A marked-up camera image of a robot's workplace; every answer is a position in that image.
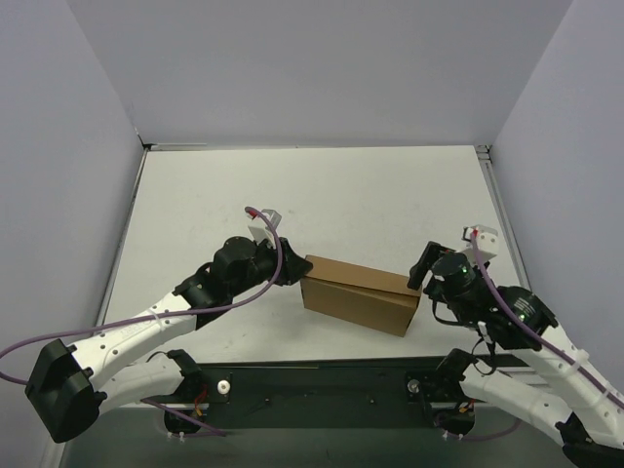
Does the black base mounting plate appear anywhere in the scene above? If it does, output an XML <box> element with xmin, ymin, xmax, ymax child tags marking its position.
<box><xmin>155</xmin><ymin>357</ymin><xmax>469</xmax><ymax>430</ymax></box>

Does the brown cardboard box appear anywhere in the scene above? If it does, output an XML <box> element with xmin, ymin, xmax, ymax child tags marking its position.
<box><xmin>300</xmin><ymin>255</ymin><xmax>422</xmax><ymax>337</ymax></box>

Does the right aluminium side rail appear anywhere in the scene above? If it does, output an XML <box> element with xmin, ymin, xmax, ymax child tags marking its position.
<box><xmin>475</xmin><ymin>143</ymin><xmax>560</xmax><ymax>365</ymax></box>

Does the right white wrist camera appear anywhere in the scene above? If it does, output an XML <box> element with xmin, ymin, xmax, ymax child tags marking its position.
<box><xmin>461</xmin><ymin>224</ymin><xmax>499</xmax><ymax>266</ymax></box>

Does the left aluminium side rail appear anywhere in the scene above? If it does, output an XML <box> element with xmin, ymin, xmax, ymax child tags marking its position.
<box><xmin>95</xmin><ymin>145</ymin><xmax>151</xmax><ymax>326</ymax></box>

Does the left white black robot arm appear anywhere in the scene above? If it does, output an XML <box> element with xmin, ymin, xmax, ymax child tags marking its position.
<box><xmin>25</xmin><ymin>237</ymin><xmax>313</xmax><ymax>443</ymax></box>

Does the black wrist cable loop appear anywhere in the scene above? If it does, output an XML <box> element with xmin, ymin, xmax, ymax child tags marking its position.
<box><xmin>470</xmin><ymin>340</ymin><xmax>498</xmax><ymax>376</ymax></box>

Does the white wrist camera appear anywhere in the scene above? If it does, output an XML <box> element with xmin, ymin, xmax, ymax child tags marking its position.
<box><xmin>461</xmin><ymin>224</ymin><xmax>499</xmax><ymax>266</ymax></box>
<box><xmin>246</xmin><ymin>207</ymin><xmax>282</xmax><ymax>249</ymax></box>

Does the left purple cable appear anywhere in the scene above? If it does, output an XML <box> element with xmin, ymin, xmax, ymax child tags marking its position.
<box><xmin>0</xmin><ymin>208</ymin><xmax>284</xmax><ymax>389</ymax></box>

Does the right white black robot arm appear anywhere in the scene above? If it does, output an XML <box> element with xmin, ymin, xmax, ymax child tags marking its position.
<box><xmin>408</xmin><ymin>235</ymin><xmax>623</xmax><ymax>467</ymax></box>

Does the aluminium side rail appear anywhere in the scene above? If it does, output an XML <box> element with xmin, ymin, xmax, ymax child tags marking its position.
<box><xmin>475</xmin><ymin>143</ymin><xmax>560</xmax><ymax>365</ymax></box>
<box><xmin>95</xmin><ymin>145</ymin><xmax>151</xmax><ymax>326</ymax></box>

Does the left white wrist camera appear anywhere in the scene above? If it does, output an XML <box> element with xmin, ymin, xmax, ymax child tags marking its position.
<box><xmin>246</xmin><ymin>207</ymin><xmax>282</xmax><ymax>249</ymax></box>

